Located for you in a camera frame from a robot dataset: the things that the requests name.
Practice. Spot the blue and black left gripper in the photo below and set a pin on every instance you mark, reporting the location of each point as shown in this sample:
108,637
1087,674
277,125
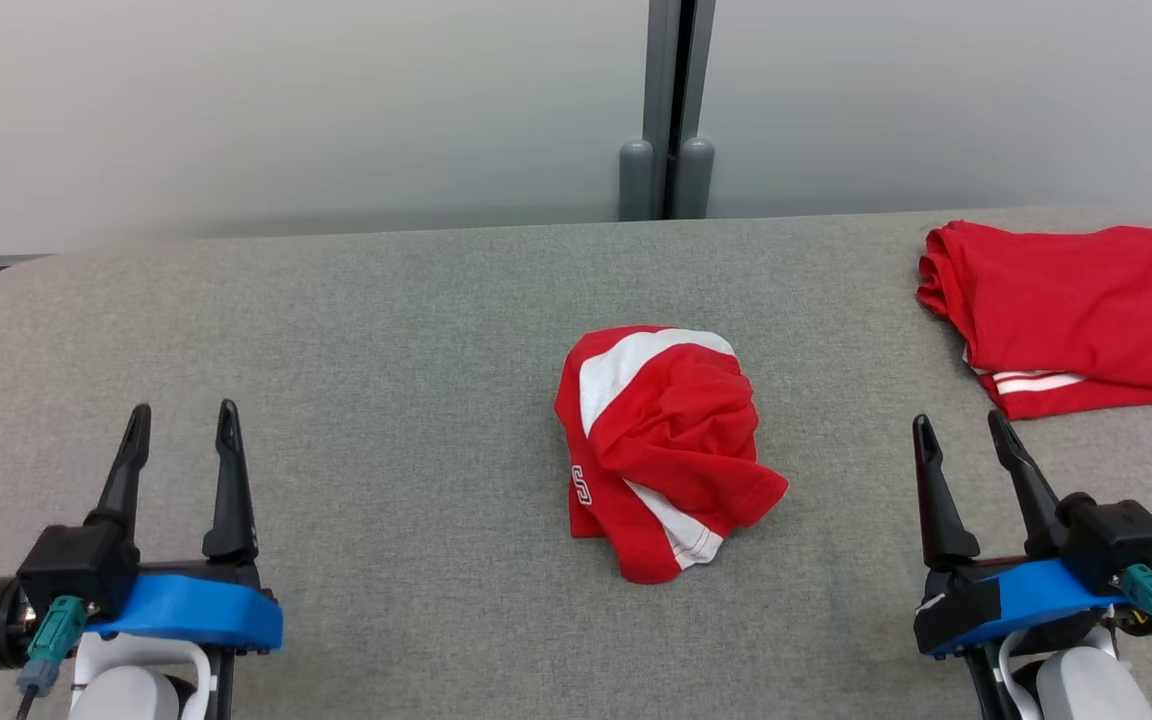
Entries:
196,610

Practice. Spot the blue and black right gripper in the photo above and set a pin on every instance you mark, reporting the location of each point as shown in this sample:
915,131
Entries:
1026,600

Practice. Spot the red shorts with white stripes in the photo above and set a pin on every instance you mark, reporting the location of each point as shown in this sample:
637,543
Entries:
676,440

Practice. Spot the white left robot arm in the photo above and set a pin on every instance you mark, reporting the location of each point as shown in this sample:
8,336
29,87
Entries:
126,695

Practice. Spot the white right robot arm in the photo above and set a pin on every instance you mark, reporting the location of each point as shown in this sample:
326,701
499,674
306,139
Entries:
1086,690

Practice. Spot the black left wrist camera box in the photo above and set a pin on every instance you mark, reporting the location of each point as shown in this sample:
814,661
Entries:
76,565

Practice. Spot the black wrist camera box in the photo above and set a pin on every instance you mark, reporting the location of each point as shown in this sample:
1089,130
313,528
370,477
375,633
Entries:
1121,540
76,565

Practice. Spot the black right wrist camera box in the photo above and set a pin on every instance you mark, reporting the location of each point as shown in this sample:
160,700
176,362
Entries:
1121,540

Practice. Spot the grey metal partition post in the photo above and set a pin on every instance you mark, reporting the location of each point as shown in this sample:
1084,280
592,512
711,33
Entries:
666,100

